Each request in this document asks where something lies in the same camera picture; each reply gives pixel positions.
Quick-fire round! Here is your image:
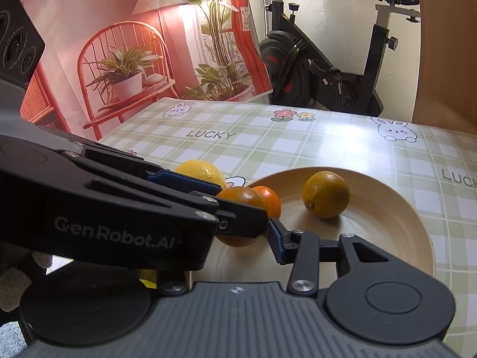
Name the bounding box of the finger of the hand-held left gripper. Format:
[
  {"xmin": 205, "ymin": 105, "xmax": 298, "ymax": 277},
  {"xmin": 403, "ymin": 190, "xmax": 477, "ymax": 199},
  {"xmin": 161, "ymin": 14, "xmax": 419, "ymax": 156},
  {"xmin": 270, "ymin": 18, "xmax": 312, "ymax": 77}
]
[
  {"xmin": 84, "ymin": 145, "xmax": 223, "ymax": 195},
  {"xmin": 189, "ymin": 191, "xmax": 270, "ymax": 238}
]

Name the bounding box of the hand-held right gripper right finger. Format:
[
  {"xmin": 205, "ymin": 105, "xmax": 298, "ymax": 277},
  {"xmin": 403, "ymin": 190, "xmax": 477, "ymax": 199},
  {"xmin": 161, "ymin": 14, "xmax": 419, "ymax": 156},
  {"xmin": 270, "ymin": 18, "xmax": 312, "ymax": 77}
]
[{"xmin": 268, "ymin": 218, "xmax": 400, "ymax": 297}]

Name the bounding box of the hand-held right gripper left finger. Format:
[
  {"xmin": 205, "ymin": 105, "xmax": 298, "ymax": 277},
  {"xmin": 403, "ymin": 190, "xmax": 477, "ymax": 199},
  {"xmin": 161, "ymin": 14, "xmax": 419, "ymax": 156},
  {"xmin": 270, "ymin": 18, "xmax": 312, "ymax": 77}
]
[{"xmin": 157, "ymin": 268, "xmax": 189, "ymax": 296}]

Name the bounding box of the small bright orange tangerine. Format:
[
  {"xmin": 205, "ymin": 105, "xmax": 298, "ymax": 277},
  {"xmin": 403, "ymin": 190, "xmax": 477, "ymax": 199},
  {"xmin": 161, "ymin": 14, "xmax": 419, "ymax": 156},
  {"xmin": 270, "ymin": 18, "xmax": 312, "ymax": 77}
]
[{"xmin": 253, "ymin": 186, "xmax": 282, "ymax": 220}]

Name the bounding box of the greenish orange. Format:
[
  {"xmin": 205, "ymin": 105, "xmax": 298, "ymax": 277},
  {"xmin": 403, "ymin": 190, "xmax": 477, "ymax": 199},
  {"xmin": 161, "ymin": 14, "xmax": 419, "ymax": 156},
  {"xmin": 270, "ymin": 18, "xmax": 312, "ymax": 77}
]
[{"xmin": 302, "ymin": 171, "xmax": 351, "ymax": 220}]

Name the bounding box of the beige round plate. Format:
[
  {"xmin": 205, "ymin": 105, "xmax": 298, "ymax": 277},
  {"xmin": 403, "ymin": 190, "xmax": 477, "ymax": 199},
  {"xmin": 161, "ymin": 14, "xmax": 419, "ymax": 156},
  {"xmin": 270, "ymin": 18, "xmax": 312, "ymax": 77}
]
[{"xmin": 188, "ymin": 166, "xmax": 436, "ymax": 292}]

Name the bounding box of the person's left hand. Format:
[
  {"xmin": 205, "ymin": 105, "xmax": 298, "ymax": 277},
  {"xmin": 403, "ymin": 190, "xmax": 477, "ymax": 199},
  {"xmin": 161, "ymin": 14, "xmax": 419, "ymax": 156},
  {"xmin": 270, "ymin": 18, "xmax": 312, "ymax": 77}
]
[{"xmin": 0, "ymin": 251, "xmax": 53, "ymax": 312}]

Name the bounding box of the green checked tablecloth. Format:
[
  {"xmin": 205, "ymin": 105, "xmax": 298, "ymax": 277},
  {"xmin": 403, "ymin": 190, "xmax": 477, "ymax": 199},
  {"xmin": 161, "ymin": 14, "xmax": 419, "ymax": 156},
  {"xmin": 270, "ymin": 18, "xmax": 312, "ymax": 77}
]
[{"xmin": 95, "ymin": 97, "xmax": 477, "ymax": 348}]

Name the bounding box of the black exercise bike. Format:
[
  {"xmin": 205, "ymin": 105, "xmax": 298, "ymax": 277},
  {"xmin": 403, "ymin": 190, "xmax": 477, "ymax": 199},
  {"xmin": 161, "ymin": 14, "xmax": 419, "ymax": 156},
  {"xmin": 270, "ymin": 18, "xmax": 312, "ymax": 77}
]
[{"xmin": 244, "ymin": 0, "xmax": 422, "ymax": 117}]

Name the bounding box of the wooden cabinet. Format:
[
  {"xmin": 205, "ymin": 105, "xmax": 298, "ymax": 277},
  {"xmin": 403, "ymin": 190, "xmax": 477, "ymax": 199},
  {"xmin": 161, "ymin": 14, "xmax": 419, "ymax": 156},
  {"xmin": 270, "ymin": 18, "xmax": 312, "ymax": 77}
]
[{"xmin": 411, "ymin": 0, "xmax": 477, "ymax": 135}]

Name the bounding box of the pink room wall poster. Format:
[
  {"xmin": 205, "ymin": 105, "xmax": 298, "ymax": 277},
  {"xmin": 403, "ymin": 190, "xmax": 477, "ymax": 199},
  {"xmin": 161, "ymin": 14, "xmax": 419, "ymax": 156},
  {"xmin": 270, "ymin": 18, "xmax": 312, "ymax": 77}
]
[{"xmin": 0, "ymin": 0, "xmax": 272, "ymax": 143}]

